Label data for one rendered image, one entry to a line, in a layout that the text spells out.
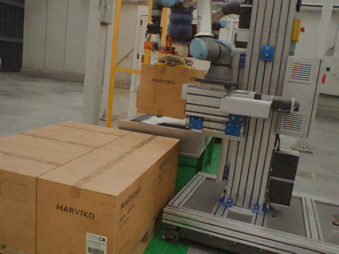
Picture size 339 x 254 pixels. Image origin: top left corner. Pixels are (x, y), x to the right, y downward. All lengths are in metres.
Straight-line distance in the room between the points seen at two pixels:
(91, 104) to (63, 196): 2.17
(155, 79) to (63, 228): 1.45
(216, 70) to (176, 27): 0.96
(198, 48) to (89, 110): 2.04
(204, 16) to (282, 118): 0.75
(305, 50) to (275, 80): 9.26
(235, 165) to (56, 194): 1.16
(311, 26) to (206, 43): 9.67
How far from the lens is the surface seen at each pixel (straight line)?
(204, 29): 1.81
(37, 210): 1.59
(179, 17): 2.74
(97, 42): 3.51
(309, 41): 11.28
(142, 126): 2.57
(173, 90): 2.50
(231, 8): 2.56
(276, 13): 2.04
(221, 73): 1.85
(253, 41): 2.04
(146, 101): 2.59
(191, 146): 2.49
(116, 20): 4.01
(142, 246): 2.00
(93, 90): 3.52
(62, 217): 1.52
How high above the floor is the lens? 1.09
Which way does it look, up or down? 11 degrees down
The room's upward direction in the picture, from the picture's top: 6 degrees clockwise
